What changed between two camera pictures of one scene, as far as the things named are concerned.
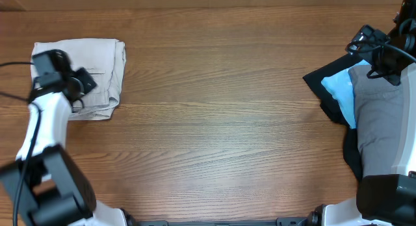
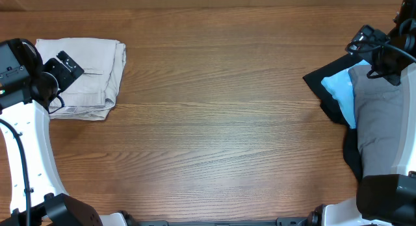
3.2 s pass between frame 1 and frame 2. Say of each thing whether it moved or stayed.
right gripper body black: stayed
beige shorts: stayed
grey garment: stayed
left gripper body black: moved
